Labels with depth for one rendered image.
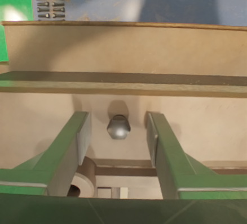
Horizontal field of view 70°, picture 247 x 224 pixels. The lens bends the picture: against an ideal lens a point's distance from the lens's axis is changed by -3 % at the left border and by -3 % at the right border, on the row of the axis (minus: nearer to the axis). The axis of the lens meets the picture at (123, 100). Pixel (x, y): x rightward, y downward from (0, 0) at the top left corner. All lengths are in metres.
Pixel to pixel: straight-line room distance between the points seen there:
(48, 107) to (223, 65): 0.26
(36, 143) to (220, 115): 0.18
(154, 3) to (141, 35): 0.63
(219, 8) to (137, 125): 0.87
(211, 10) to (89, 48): 0.76
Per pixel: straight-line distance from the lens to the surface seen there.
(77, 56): 0.30
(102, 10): 0.90
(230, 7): 1.02
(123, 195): 0.22
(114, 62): 0.29
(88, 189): 0.18
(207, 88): 0.22
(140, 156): 0.19
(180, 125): 0.18
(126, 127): 0.15
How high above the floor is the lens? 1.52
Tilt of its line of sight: 73 degrees down
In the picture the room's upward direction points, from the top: 178 degrees counter-clockwise
